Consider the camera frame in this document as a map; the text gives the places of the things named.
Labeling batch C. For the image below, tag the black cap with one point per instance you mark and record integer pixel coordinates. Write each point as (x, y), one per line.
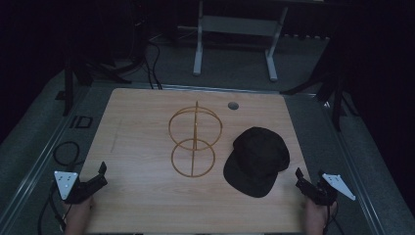
(257, 161)

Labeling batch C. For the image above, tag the black tripod stand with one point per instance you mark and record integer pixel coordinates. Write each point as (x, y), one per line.
(88, 65)
(329, 84)

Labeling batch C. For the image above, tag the white metal stand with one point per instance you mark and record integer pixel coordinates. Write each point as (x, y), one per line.
(238, 36)

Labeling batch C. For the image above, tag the person's left hand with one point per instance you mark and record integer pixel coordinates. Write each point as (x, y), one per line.
(78, 217)

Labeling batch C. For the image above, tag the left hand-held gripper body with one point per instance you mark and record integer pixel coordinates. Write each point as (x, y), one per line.
(76, 188)

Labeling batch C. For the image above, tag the grey round table grommet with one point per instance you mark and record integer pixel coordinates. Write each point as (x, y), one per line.
(233, 105)

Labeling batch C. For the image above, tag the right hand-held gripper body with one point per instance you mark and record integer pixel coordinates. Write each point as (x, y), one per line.
(323, 190)

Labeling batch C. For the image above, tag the person's right hand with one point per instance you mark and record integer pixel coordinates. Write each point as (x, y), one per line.
(318, 218)

